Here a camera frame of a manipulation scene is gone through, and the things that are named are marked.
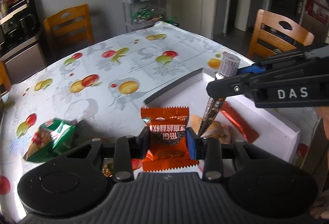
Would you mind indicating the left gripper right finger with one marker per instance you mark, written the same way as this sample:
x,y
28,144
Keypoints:
x,y
208,150

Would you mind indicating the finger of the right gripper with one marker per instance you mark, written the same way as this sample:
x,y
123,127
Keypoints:
x,y
252,69
232,86

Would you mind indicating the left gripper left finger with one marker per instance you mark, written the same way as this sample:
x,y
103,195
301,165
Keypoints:
x,y
126,149

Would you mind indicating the brown cone snack stick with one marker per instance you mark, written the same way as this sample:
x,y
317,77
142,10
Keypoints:
x,y
228,68

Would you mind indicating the orange square snack packet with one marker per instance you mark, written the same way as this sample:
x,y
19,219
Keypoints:
x,y
168,144

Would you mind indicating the red-orange stick packet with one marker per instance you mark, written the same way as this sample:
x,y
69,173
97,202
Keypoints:
x,y
239,122

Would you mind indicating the green shrimp chips bag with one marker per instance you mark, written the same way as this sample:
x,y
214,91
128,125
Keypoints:
x,y
51,139

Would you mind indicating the wooden chair at right side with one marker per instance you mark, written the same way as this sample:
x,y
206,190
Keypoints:
x,y
273,33

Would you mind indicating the white cardboard box tray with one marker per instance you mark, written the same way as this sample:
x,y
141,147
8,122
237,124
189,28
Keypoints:
x,y
265,128

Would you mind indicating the fruit-pattern tablecloth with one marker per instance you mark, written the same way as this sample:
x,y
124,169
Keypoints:
x,y
103,88

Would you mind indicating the green shopping bag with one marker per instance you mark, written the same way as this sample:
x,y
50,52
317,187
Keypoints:
x,y
172,21

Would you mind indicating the green candies on shelf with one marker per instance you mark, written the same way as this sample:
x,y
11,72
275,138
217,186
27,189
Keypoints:
x,y
146,14

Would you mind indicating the clear acrylic shelf cart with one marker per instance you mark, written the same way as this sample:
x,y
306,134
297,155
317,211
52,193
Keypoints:
x,y
130,6

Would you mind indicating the grey cabinet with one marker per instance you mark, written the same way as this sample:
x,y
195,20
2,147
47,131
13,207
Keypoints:
x,y
24,60

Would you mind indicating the wooden chair at left side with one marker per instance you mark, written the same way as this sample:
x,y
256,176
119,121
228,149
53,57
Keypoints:
x,y
5,82

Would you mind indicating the black coffee machine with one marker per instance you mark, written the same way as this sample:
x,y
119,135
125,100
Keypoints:
x,y
20,24

